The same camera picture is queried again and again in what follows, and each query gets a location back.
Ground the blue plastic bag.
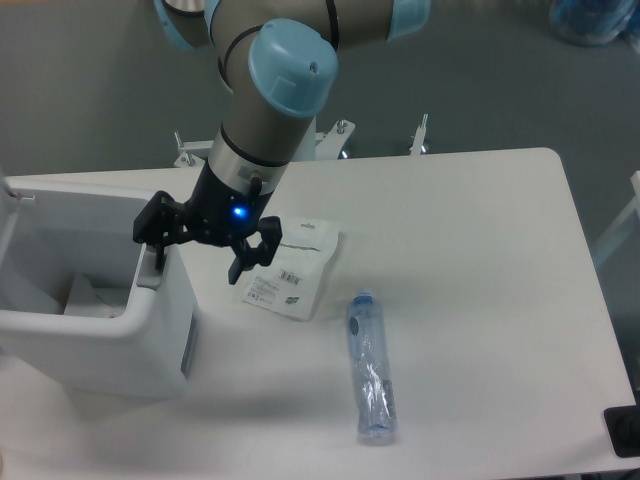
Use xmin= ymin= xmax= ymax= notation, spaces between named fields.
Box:
xmin=548 ymin=0 xmax=639 ymax=47

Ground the black device at table edge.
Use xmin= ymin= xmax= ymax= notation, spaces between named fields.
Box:
xmin=604 ymin=405 xmax=639 ymax=458

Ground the white pedestal base frame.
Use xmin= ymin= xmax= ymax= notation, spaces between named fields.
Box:
xmin=173 ymin=113 xmax=430 ymax=168

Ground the white trash can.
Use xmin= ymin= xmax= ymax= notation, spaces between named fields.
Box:
xmin=1 ymin=178 xmax=198 ymax=398

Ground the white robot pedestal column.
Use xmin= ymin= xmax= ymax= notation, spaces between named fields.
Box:
xmin=292 ymin=117 xmax=317 ymax=162

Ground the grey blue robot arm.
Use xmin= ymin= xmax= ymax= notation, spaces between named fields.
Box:
xmin=133 ymin=1 xmax=431 ymax=282

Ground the white plastic package bag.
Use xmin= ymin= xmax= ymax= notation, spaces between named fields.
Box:
xmin=241 ymin=215 xmax=339 ymax=321

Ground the clear plastic water bottle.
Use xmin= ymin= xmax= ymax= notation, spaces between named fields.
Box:
xmin=345 ymin=289 xmax=397 ymax=446

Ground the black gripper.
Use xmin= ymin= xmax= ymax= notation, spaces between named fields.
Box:
xmin=133 ymin=163 xmax=283 ymax=285

